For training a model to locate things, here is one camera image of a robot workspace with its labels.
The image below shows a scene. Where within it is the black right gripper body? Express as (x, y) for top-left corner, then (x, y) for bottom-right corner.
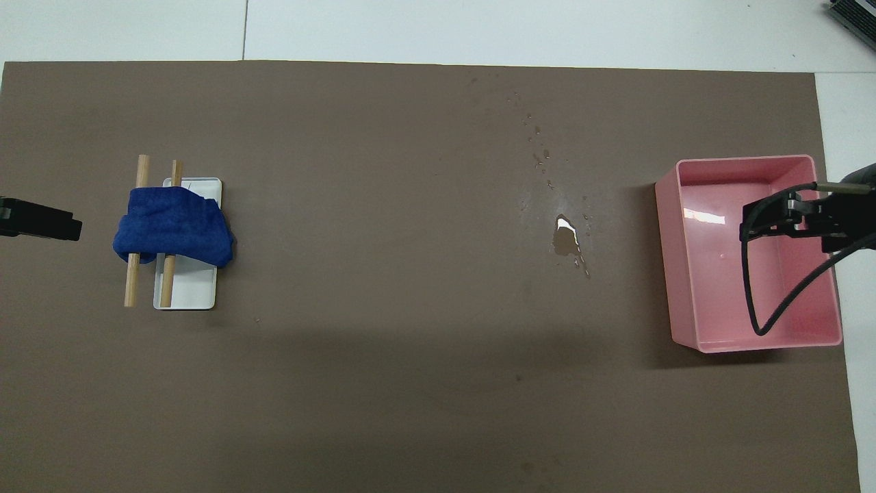
(821, 163), (876, 253)

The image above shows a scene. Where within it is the blue towel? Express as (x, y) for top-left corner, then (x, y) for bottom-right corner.
(113, 186), (235, 268)

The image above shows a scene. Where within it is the white towel rack base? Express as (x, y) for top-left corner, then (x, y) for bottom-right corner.
(153, 177), (223, 311)

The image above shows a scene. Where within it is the water puddle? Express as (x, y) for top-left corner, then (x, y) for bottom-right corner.
(552, 214), (591, 279)

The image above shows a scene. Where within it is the pink plastic bin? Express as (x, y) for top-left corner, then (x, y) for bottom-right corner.
(654, 155), (843, 354)

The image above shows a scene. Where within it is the grey ribbed device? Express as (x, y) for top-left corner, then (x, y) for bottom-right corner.
(825, 0), (876, 40)

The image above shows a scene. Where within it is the brown table mat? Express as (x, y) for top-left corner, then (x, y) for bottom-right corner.
(0, 60), (862, 493)

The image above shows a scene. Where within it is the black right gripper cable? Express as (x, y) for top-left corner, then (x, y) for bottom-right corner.
(739, 181), (876, 337)

